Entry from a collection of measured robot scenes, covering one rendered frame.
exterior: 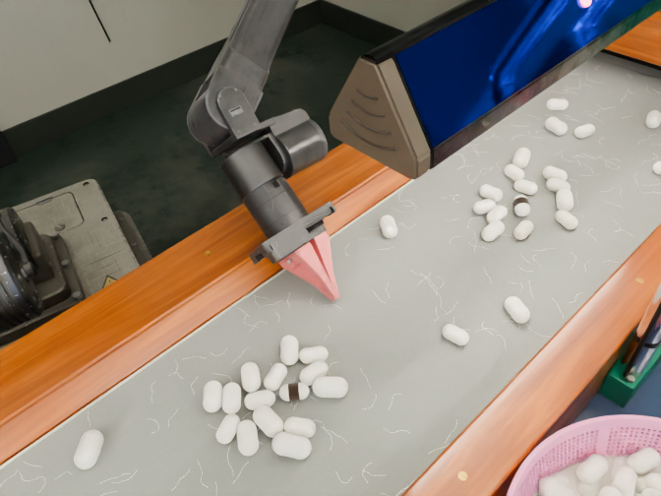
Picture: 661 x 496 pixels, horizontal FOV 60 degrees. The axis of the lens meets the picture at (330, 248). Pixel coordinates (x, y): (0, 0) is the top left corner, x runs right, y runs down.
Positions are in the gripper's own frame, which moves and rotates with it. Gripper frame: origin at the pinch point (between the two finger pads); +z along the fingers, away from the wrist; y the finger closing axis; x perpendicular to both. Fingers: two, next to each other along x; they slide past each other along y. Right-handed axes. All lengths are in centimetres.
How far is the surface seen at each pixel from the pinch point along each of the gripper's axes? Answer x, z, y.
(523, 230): -6.4, 7.1, 23.9
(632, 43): -5, -5, 66
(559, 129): -0.6, -0.2, 46.3
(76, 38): 156, -126, 38
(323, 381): -5.7, 6.3, -8.8
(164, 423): 1.7, 1.0, -23.0
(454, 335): -8.8, 10.7, 5.4
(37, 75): 163, -121, 19
